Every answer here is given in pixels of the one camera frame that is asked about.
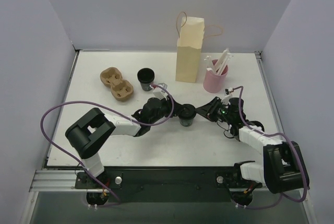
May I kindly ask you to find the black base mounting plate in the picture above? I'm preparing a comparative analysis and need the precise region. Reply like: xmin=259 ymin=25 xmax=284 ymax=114
xmin=75 ymin=167 xmax=263 ymax=205

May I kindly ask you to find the stack of black lids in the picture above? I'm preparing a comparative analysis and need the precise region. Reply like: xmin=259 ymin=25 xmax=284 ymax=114
xmin=247 ymin=121 xmax=265 ymax=132

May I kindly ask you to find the black coffee cup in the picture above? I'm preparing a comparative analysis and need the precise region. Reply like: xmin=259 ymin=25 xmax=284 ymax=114
xmin=137 ymin=68 xmax=155 ymax=91
xmin=179 ymin=116 xmax=194 ymax=127

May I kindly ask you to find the beige paper bag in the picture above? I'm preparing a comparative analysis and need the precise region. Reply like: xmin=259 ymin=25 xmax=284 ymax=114
xmin=175 ymin=11 xmax=224 ymax=83

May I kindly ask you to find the black cup lid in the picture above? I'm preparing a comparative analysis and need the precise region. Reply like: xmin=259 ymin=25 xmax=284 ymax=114
xmin=178 ymin=104 xmax=196 ymax=120

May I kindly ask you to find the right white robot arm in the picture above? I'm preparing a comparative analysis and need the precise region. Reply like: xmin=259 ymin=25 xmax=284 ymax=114
xmin=196 ymin=96 xmax=309 ymax=194

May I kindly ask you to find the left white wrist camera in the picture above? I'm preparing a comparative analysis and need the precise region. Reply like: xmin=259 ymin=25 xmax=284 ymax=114
xmin=150 ymin=83 xmax=168 ymax=100

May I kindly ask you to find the pink straw holder cup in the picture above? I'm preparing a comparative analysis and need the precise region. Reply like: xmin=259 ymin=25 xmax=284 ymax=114
xmin=203 ymin=66 xmax=229 ymax=93

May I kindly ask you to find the aluminium frame rail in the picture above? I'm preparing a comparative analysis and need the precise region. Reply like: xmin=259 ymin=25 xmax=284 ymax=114
xmin=31 ymin=51 xmax=282 ymax=191

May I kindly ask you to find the brown pulp cup carrier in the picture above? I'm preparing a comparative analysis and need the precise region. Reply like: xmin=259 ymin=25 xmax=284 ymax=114
xmin=100 ymin=67 xmax=134 ymax=102

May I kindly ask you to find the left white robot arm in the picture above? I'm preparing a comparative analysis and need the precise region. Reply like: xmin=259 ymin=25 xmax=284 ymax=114
xmin=65 ymin=98 xmax=185 ymax=188

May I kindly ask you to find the white wrapped straw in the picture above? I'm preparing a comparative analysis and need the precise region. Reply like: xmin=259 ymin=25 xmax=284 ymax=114
xmin=205 ymin=55 xmax=217 ymax=74
xmin=213 ymin=48 xmax=229 ymax=75
xmin=218 ymin=54 xmax=232 ymax=75

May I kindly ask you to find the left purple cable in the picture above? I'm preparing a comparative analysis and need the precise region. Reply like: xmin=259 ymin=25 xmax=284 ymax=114
xmin=40 ymin=84 xmax=175 ymax=208

